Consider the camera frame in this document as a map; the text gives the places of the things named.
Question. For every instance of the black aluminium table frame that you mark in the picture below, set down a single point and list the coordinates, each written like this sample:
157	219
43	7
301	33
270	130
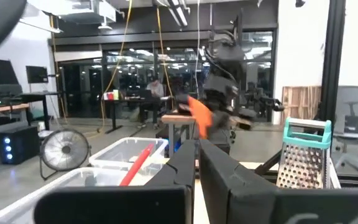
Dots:
334	62

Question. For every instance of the black laptop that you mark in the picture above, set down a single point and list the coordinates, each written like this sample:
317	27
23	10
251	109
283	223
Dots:
145	94

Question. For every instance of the person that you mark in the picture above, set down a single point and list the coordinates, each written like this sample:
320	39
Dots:
155	90

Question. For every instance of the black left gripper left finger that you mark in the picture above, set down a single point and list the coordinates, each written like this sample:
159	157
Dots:
135	205

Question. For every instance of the pink and yellow boxes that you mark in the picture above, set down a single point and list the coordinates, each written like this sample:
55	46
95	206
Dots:
110	95

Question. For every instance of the orange silicone spatula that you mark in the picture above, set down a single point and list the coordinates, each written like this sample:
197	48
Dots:
201	118

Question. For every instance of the teal steel box grater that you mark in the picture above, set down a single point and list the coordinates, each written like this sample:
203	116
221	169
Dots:
303	161

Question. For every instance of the clear plastic bin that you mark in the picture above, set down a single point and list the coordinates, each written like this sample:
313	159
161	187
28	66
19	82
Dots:
117	152
73	180

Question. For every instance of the black computer tower blue lights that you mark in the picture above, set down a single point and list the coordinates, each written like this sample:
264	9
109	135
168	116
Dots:
17	144

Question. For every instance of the red spoon with metal shaft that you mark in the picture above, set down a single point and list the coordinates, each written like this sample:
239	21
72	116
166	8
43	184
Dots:
135	166

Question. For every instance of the black wall screen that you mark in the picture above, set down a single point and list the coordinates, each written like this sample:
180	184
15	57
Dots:
37	74

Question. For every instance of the wooden top desk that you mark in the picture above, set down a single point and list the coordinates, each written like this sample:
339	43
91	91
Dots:
2	109

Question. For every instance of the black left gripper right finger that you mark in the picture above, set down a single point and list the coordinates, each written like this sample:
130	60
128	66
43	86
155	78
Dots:
259	205

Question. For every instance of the wooden bench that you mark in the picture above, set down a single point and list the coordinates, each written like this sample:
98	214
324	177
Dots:
176	118

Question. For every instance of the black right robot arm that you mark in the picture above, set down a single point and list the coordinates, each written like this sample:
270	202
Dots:
227	49

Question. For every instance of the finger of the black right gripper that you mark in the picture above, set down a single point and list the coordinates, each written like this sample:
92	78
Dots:
183	104
221	115

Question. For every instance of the ceiling light fixture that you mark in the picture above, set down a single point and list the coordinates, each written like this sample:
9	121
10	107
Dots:
179	12

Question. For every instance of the black floor fan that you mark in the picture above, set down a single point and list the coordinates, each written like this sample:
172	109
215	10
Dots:
64	151

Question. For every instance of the black office desk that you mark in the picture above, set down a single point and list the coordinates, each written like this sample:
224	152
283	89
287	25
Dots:
126	101

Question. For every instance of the white ceiling duct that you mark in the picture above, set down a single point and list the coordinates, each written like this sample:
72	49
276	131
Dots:
82	9

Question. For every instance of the grey office chair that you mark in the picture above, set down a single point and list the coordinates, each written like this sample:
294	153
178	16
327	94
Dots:
353	124

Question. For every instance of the wooden pallet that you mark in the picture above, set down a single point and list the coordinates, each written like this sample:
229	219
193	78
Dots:
300	102

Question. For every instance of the black desk monitor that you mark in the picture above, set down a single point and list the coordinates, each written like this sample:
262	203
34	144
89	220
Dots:
2	73

